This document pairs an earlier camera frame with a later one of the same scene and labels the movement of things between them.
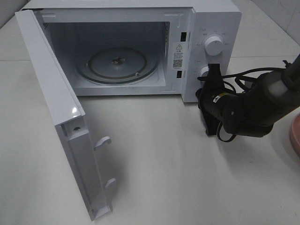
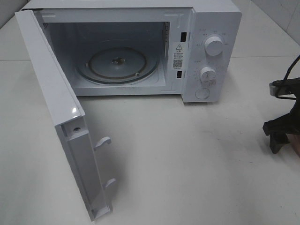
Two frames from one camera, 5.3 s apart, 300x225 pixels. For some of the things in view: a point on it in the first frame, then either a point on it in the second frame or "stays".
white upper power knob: [213, 45] stays
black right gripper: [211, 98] -> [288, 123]
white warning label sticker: [178, 55] stays
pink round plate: [295, 135] stays
